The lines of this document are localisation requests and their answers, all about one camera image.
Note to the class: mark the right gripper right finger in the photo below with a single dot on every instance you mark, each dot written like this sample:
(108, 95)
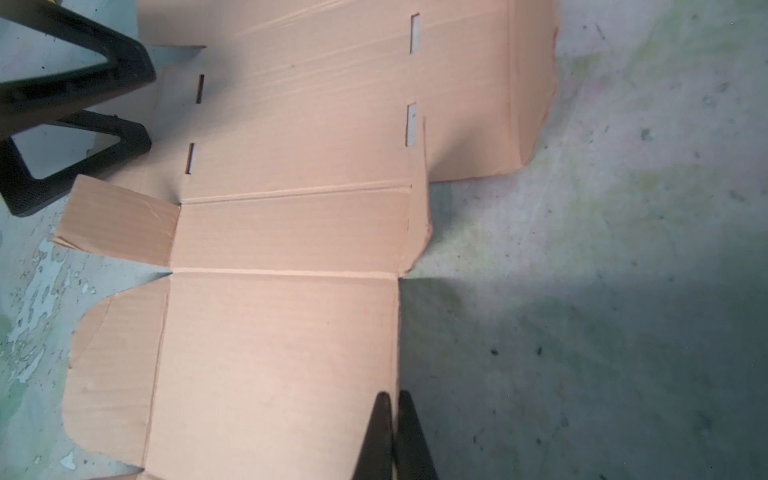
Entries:
(412, 458)

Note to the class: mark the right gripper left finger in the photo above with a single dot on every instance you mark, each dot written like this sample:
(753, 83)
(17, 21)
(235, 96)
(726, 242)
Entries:
(375, 459)

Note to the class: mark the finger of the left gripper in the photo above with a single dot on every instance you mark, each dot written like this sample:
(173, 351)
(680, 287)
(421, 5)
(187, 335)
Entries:
(27, 103)
(25, 195)

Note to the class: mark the orange cardboard paper box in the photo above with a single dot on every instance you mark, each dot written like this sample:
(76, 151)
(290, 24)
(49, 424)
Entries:
(286, 191)

